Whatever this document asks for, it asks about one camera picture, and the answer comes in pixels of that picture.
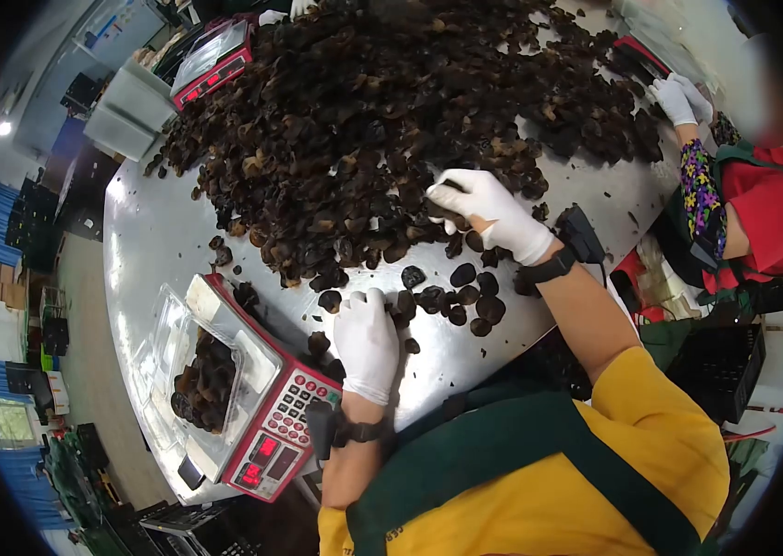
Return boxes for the person's left hand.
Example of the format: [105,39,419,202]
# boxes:
[333,288,401,407]

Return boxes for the person's right hand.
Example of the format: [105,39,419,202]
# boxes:
[425,169,557,267]

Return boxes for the person's left fingers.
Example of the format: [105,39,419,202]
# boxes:
[334,288,390,317]

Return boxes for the person's right fingers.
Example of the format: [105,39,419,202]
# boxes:
[425,170,486,209]

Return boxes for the black fungus piece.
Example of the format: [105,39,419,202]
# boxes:
[426,179,470,234]

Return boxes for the pile of black fungus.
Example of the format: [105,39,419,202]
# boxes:
[143,0,664,362]

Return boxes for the black wrist band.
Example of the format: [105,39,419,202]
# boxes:
[304,399,389,461]
[518,203,608,287]

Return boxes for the red digital scale with keypad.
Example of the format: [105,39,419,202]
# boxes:
[179,272,344,503]

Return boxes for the dark fungus portion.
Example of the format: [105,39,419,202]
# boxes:
[169,329,240,436]

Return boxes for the clear plastic clamshell container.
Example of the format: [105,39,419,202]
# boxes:
[132,283,285,454]

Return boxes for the person's body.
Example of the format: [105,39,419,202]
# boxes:
[318,345,733,556]

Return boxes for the grey plastic bins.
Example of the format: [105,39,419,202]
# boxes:
[83,58,177,163]

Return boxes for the black plastic crate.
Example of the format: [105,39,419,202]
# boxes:
[668,322,768,425]

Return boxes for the stack of black crates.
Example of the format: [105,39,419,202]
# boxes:
[4,167,66,273]

